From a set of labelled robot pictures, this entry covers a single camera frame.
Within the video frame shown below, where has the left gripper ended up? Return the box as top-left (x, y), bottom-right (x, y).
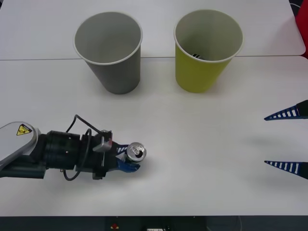
top-left (80, 133), bottom-right (141, 180)

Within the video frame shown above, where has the red chair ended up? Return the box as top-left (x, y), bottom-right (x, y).
top-left (295, 0), bottom-right (308, 59)

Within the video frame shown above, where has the silver drink can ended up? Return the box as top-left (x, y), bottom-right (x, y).
top-left (121, 141), bottom-right (147, 168)

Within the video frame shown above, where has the grey plastic bin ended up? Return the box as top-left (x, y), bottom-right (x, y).
top-left (73, 11), bottom-right (143, 95)

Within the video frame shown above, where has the dark robot torso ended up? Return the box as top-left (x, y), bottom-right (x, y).
top-left (0, 215), bottom-right (308, 231)

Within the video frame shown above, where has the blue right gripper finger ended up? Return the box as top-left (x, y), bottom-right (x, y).
top-left (264, 160), bottom-right (308, 180)
top-left (263, 99), bottom-right (308, 121)

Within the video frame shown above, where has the yellow-green plastic bin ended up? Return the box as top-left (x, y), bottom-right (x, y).
top-left (173, 9), bottom-right (244, 94)

